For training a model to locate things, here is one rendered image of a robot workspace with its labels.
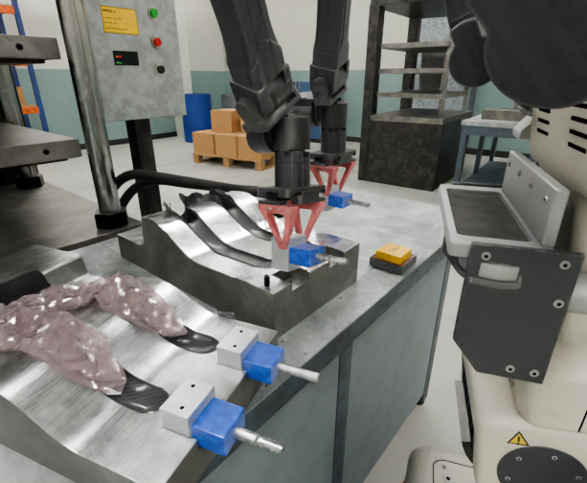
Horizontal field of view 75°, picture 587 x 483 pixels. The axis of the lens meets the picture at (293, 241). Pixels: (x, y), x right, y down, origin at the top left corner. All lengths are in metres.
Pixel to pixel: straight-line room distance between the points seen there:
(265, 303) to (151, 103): 0.96
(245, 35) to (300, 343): 0.45
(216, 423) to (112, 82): 1.11
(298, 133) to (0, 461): 0.55
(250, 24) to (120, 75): 0.91
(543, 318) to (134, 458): 0.44
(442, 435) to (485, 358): 1.16
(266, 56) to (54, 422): 0.48
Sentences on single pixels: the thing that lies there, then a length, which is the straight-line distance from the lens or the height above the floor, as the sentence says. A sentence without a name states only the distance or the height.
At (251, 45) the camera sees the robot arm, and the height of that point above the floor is 1.23.
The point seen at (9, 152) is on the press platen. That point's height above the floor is 1.02.
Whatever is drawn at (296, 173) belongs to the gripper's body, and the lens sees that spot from 0.59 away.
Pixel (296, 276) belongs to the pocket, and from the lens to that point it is 0.69.
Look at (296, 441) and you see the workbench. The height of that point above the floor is 0.55.
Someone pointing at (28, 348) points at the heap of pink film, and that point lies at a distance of 0.56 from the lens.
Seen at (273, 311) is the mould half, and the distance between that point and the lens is 0.62.
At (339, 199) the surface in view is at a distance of 0.89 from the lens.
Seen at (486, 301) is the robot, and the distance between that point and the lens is 0.46.
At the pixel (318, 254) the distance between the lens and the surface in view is 0.60.
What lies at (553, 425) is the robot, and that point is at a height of 0.81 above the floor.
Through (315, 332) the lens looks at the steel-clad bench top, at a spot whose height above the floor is 0.80.
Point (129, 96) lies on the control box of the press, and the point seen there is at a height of 1.14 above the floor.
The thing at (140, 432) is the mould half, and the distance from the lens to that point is 0.48.
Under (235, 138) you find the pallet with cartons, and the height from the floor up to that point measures 0.41.
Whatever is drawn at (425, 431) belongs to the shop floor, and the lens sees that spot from 1.65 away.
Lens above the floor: 1.20
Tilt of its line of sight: 23 degrees down
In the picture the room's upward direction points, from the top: straight up
